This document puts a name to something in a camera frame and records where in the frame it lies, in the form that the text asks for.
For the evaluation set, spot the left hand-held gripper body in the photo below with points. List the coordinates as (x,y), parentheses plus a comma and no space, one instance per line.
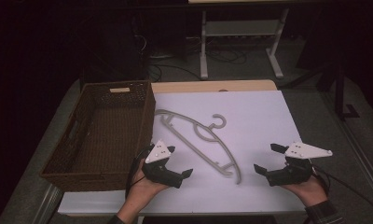
(158,152)

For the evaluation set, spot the white metal stand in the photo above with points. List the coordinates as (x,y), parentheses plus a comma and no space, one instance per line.
(203,46)

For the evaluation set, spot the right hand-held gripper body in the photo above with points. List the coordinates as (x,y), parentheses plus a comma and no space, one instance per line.
(302,151)

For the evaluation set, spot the person's right hand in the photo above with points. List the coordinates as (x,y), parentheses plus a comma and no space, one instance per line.
(309,189)

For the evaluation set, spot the aluminium frame rail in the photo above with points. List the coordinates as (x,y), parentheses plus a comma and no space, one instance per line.
(361,161)
(49,202)

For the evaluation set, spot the brown wicker basket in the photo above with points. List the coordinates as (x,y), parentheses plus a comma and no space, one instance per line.
(107,137)

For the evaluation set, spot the white table mat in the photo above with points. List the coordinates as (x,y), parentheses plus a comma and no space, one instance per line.
(256,124)

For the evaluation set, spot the grey plastic clothes hanger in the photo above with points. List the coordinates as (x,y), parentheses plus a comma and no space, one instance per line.
(219,115)

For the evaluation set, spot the person's left hand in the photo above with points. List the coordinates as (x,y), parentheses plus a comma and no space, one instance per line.
(144,188)

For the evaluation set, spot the black metal stand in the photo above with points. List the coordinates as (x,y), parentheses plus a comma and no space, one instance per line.
(340,93)

